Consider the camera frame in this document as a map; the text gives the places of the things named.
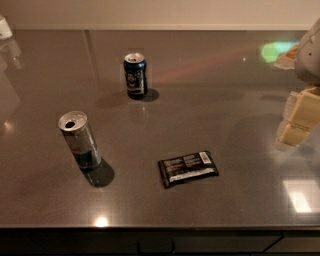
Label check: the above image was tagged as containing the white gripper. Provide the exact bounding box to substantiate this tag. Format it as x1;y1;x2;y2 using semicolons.
275;18;320;148

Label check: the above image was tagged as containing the blue pepsi can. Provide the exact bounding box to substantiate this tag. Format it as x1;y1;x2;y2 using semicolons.
123;52;148;99

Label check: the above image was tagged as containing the silver slim energy drink can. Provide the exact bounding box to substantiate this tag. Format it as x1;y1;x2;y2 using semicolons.
58;111;101;169

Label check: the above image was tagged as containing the black snack bar wrapper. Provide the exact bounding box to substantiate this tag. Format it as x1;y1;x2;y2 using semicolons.
158;151;219;189

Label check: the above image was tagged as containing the white object at table corner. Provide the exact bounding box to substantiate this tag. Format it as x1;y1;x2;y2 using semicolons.
0;14;13;40

